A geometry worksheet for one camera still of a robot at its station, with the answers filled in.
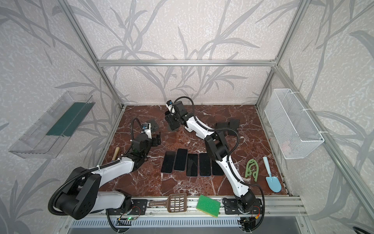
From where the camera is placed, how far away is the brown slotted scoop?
745 mm

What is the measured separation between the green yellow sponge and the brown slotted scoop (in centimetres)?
7

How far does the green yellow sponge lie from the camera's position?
0.72 metres
